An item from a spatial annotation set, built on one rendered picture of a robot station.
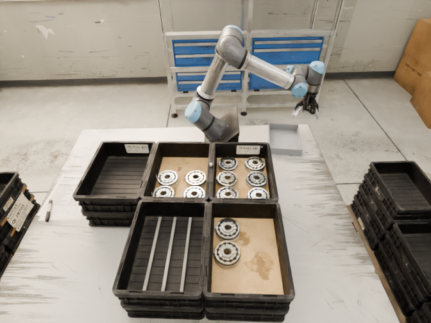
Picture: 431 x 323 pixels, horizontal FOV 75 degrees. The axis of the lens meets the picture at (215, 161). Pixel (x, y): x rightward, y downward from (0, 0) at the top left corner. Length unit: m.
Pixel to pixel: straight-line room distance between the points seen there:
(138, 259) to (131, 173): 0.50
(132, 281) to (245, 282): 0.42
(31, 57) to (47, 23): 0.57
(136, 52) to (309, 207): 3.19
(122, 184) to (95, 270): 0.41
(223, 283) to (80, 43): 3.67
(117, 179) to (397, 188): 1.73
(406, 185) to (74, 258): 1.99
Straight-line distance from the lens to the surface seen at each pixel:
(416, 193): 2.20
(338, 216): 1.55
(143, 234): 1.27
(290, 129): 2.01
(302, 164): 1.76
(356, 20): 4.28
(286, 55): 3.18
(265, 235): 1.24
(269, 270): 1.16
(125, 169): 1.56
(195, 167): 1.49
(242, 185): 1.40
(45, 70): 4.63
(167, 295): 1.02
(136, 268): 1.20
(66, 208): 1.67
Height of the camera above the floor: 1.86
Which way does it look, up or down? 43 degrees down
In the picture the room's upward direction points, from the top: 1 degrees counter-clockwise
